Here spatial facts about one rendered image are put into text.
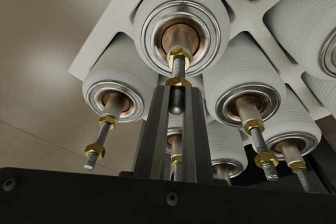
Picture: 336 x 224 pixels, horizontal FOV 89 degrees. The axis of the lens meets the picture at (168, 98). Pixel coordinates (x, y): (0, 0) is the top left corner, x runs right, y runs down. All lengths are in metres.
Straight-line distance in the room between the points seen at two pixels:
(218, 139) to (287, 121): 0.12
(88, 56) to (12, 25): 0.33
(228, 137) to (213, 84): 0.15
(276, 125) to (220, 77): 0.12
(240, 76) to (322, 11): 0.09
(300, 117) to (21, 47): 0.65
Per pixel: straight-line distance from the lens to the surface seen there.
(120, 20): 0.25
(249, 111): 0.22
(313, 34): 0.21
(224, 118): 0.24
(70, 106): 0.71
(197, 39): 0.17
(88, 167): 0.19
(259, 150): 0.20
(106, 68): 0.22
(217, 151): 0.33
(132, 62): 0.23
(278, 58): 0.30
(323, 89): 0.33
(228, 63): 0.23
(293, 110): 0.32
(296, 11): 0.25
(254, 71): 0.21
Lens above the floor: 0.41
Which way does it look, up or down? 48 degrees down
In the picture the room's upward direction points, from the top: 174 degrees counter-clockwise
